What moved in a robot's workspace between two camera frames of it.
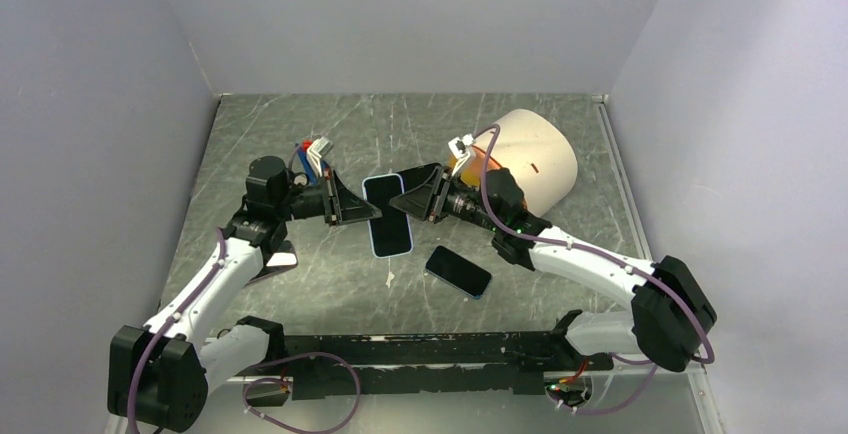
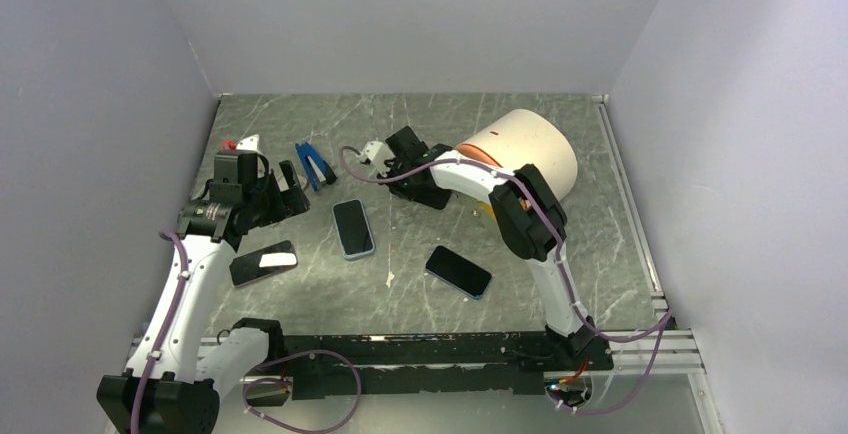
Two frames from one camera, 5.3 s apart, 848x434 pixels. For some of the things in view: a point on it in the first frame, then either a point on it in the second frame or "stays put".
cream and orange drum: x=537 y=150 stays put
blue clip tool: x=302 y=151 stays put
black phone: x=390 y=234 → x=352 y=226
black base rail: x=424 y=363 stays put
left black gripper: x=344 y=206 → x=291 y=199
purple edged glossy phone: x=283 y=259 stays put
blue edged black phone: x=458 y=272 stays put
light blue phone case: x=390 y=234 → x=353 y=229
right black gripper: x=429 y=200 → x=409 y=194
